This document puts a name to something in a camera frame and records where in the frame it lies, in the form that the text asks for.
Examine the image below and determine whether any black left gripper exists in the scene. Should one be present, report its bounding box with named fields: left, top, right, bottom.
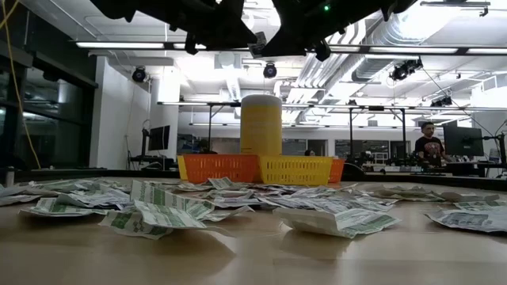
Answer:
left=170, top=0, right=257, bottom=55

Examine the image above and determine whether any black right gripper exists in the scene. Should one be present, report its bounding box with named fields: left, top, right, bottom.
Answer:
left=261, top=0, right=332, bottom=61

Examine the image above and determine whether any white cylindrical cup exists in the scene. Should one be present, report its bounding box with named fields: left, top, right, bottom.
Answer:
left=239, top=93, right=284, bottom=156

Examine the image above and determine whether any black beam with light strips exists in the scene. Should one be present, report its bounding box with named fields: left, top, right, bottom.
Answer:
left=74, top=40, right=507, bottom=56

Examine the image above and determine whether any person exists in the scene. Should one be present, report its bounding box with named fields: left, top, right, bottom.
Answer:
left=414, top=121, right=452, bottom=167
left=196, top=138, right=218, bottom=155

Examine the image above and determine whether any black monitor on stand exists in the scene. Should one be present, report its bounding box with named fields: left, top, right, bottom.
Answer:
left=141, top=125, right=171, bottom=158

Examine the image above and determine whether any orange plastic basket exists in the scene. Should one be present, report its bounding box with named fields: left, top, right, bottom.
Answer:
left=328, top=158, right=347, bottom=184
left=182, top=153, right=261, bottom=184

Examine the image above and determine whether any dark office desk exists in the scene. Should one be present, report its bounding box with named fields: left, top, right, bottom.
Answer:
left=127, top=154, right=175, bottom=172

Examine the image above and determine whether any black computer monitor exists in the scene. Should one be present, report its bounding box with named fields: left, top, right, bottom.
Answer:
left=442, top=125, right=485, bottom=158

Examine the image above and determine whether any black metal rig frame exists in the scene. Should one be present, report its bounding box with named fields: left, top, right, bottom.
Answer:
left=158, top=101, right=409, bottom=159

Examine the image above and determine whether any yellow cable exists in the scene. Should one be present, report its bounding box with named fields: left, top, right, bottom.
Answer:
left=0, top=0, right=43, bottom=170

